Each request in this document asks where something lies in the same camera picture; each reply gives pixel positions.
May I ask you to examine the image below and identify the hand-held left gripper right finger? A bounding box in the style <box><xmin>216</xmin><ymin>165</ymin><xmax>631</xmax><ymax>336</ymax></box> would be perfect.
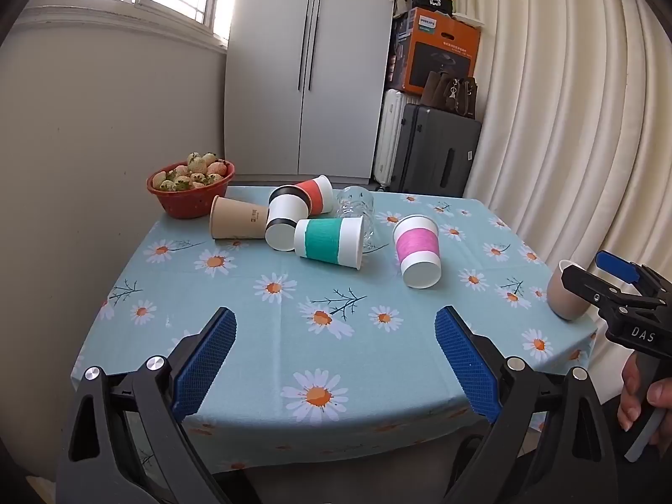
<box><xmin>435</xmin><ymin>305</ymin><xmax>620</xmax><ymax>504</ymax></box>

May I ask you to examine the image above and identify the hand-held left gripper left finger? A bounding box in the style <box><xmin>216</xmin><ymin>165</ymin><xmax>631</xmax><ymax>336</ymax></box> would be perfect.
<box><xmin>55</xmin><ymin>306</ymin><xmax>263</xmax><ymax>504</ymax></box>

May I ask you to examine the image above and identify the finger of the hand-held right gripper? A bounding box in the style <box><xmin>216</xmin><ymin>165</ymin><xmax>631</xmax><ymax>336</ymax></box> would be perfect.
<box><xmin>559</xmin><ymin>265</ymin><xmax>665</xmax><ymax>312</ymax></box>
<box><xmin>596</xmin><ymin>251</ymin><xmax>644</xmax><ymax>285</ymax></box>

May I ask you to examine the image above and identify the tan ceramic cup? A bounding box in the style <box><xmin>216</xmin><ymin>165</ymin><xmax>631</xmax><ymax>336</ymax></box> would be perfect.
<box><xmin>547</xmin><ymin>260</ymin><xmax>600</xmax><ymax>321</ymax></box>

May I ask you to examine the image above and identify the white cup with pink band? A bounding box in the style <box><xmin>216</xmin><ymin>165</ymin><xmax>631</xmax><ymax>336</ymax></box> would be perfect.
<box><xmin>393</xmin><ymin>214</ymin><xmax>442</xmax><ymax>289</ymax></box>

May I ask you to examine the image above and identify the brown paper cup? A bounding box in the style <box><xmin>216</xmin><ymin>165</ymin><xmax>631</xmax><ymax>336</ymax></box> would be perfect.
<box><xmin>210</xmin><ymin>195</ymin><xmax>270</xmax><ymax>241</ymax></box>

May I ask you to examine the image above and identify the white cup with black band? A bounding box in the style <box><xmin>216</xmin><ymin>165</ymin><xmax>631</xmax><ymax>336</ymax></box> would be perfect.
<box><xmin>265</xmin><ymin>195</ymin><xmax>310</xmax><ymax>252</ymax></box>

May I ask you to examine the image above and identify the white cup with green band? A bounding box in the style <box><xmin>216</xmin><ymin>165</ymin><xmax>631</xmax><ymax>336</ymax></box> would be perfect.
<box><xmin>293</xmin><ymin>215</ymin><xmax>365</xmax><ymax>271</ymax></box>

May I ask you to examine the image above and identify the clear glass cup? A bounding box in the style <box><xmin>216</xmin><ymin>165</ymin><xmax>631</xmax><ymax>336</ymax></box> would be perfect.
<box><xmin>336</xmin><ymin>185</ymin><xmax>389</xmax><ymax>253</ymax></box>

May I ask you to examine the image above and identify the white cup with red band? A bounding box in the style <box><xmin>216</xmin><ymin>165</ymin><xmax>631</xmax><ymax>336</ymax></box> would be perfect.
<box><xmin>269</xmin><ymin>174</ymin><xmax>335</xmax><ymax>218</ymax></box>

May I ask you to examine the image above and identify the person's right hand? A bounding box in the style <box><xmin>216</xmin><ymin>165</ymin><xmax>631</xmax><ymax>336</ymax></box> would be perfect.
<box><xmin>617</xmin><ymin>353</ymin><xmax>672</xmax><ymax>433</ymax></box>

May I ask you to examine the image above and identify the blue daisy print tablecloth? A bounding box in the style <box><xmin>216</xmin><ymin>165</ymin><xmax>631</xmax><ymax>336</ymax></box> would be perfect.
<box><xmin>71</xmin><ymin>185</ymin><xmax>599</xmax><ymax>474</ymax></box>

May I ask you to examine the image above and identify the red plastic bowl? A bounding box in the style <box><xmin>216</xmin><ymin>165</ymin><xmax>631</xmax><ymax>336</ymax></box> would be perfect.
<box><xmin>146</xmin><ymin>160</ymin><xmax>235</xmax><ymax>220</ymax></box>

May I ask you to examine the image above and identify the cream curtain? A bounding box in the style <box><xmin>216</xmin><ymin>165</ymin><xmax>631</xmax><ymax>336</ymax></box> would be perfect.
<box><xmin>450</xmin><ymin>0</ymin><xmax>672</xmax><ymax>295</ymax></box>

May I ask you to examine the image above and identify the pile of strawberries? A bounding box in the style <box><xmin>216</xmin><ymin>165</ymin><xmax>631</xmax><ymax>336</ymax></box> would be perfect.
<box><xmin>152</xmin><ymin>151</ymin><xmax>228</xmax><ymax>192</ymax></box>

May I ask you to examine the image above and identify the dark grey suitcase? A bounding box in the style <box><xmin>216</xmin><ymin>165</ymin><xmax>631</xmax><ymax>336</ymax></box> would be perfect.
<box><xmin>391</xmin><ymin>104</ymin><xmax>483</xmax><ymax>198</ymax></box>

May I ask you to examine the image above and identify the brown handbag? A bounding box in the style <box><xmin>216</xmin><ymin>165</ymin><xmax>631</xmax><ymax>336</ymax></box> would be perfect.
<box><xmin>421</xmin><ymin>71</ymin><xmax>478</xmax><ymax>119</ymax></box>

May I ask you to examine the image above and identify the white suitcase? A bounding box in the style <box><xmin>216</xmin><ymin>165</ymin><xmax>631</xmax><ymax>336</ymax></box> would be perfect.
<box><xmin>374</xmin><ymin>89</ymin><xmax>421</xmax><ymax>188</ymax></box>

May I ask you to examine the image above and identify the orange cardboard box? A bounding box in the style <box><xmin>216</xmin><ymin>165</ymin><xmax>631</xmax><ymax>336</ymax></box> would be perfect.
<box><xmin>387</xmin><ymin>8</ymin><xmax>482</xmax><ymax>96</ymax></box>

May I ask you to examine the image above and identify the grey two-door cabinet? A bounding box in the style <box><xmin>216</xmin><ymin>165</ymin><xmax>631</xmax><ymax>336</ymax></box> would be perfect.
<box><xmin>225</xmin><ymin>0</ymin><xmax>400</xmax><ymax>186</ymax></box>

